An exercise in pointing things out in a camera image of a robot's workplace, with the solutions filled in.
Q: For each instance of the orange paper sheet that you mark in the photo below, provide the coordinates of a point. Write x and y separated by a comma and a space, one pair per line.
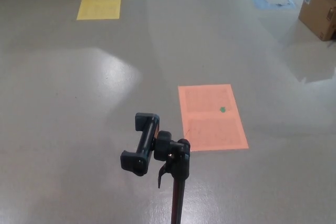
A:
210, 129

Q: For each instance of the brown cardboard box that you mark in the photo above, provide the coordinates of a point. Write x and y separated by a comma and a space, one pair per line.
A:
317, 16

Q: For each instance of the yellow paper sheet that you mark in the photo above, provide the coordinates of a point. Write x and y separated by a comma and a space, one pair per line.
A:
99, 3

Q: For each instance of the black telescopic phone stand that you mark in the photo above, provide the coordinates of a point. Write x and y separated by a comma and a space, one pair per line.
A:
181, 171

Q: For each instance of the small green sticker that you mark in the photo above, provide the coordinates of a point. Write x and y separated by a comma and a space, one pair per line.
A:
222, 109

